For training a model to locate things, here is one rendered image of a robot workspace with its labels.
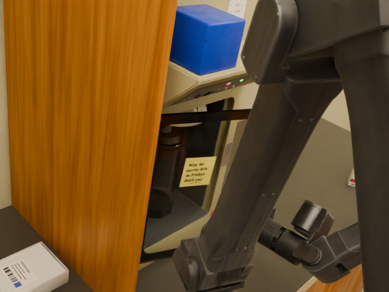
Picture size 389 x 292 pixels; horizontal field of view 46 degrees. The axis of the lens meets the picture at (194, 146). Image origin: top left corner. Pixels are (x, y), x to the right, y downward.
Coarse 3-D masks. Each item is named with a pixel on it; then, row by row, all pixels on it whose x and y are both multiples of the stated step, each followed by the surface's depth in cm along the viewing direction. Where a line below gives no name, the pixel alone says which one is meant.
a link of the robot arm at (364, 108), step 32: (320, 0) 31; (352, 0) 28; (384, 0) 26; (320, 32) 31; (352, 32) 28; (384, 32) 27; (352, 64) 29; (384, 64) 27; (352, 96) 30; (384, 96) 28; (352, 128) 31; (384, 128) 28; (384, 160) 29; (384, 192) 29; (384, 224) 29; (384, 256) 29; (384, 288) 30
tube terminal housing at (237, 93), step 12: (180, 0) 81; (192, 0) 83; (204, 0) 85; (216, 0) 88; (228, 0) 90; (252, 0) 96; (252, 12) 98; (204, 96) 100; (216, 96) 103; (228, 96) 107; (240, 96) 110; (168, 108) 92; (180, 108) 95; (192, 108) 98; (228, 108) 114; (144, 264) 114
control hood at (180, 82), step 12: (240, 48) 95; (240, 60) 88; (168, 72) 81; (180, 72) 79; (192, 72) 78; (216, 72) 80; (228, 72) 82; (240, 72) 85; (168, 84) 81; (180, 84) 79; (192, 84) 77; (204, 84) 79; (240, 84) 100; (168, 96) 82; (180, 96) 81
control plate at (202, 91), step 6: (240, 78) 90; (246, 78) 93; (216, 84) 85; (222, 84) 87; (234, 84) 95; (198, 90) 83; (204, 90) 86; (210, 90) 89; (222, 90) 97; (186, 96) 84; (192, 96) 87; (180, 102) 88
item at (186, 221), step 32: (160, 128) 90; (192, 128) 94; (224, 128) 98; (160, 160) 95; (224, 160) 103; (160, 192) 99; (192, 192) 104; (160, 224) 105; (192, 224) 109; (160, 256) 110
